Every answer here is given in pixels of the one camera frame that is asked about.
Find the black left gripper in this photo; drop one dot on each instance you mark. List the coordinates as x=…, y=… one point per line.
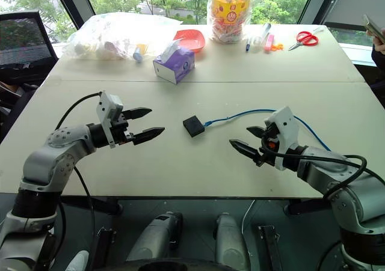
x=120, y=130

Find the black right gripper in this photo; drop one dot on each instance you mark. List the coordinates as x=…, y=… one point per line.
x=267, y=158

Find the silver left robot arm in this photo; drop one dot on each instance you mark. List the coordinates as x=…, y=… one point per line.
x=45, y=163

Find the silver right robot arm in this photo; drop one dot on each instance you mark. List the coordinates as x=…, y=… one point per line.
x=325, y=172

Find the small black plastic box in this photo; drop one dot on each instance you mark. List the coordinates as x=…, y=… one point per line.
x=194, y=126

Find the bystander's hand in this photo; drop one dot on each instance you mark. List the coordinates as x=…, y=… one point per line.
x=381, y=41

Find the small blue bottle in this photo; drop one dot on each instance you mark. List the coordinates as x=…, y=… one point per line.
x=137, y=56

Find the purple tissue box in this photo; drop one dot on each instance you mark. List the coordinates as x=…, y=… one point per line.
x=177, y=64

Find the black table support bar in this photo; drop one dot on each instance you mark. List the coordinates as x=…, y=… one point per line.
x=306, y=207
x=99, y=206

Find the blue pen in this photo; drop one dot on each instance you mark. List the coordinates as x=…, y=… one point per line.
x=247, y=46

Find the clear plastic cup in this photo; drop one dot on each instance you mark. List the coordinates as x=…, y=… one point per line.
x=257, y=43

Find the small orange clips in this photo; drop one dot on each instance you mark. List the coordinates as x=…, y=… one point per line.
x=278, y=46

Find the red plastic basket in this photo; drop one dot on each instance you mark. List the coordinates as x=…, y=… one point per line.
x=192, y=39

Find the large clear plastic bag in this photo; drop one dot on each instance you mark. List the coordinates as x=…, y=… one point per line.
x=105, y=30

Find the grey rounded leg shell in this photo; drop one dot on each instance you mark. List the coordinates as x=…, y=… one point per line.
x=156, y=238
x=230, y=241

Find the clear plastic syringe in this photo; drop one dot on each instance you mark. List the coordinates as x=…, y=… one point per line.
x=266, y=29

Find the yellow lidded candy jar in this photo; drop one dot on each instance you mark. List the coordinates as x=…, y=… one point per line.
x=230, y=12

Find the black mesh office chair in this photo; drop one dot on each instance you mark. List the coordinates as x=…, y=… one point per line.
x=21, y=39

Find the bystander's dark clothed body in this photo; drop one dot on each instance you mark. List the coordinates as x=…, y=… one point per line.
x=379, y=63

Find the smartphone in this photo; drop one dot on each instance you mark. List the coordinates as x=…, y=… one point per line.
x=371, y=27

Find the grey window blind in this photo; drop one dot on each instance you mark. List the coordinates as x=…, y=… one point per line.
x=355, y=0

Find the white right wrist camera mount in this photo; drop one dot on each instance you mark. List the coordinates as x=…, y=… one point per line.
x=285, y=123

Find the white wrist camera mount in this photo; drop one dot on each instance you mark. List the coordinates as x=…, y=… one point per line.
x=105, y=108
x=285, y=123

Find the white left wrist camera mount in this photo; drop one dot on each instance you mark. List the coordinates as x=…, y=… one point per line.
x=105, y=108

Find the black metal bracket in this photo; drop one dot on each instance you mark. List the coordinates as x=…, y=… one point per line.
x=103, y=247
x=272, y=247

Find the dark window frame post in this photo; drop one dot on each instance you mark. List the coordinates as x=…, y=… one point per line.
x=81, y=0
x=316, y=0

